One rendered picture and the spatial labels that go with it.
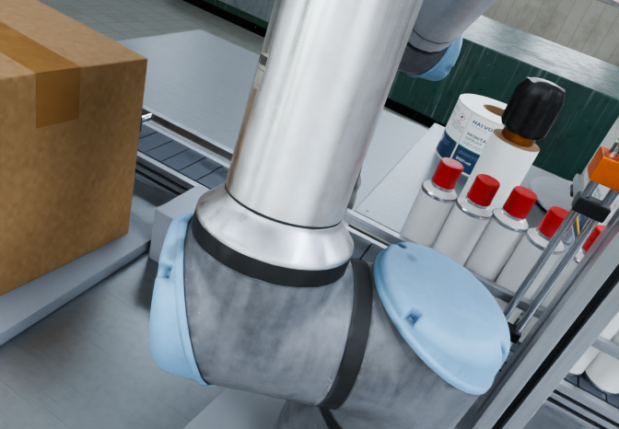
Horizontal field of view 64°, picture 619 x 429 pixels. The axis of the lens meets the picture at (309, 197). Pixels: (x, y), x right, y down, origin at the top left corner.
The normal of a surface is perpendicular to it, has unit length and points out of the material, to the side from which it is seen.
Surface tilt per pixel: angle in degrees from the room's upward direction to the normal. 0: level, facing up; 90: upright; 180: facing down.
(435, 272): 10
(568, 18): 90
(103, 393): 0
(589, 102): 90
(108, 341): 0
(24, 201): 90
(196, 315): 55
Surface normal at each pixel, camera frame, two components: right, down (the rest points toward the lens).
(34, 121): 0.83, 0.47
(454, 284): 0.43, -0.76
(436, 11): -0.62, 0.74
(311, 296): 0.55, 0.44
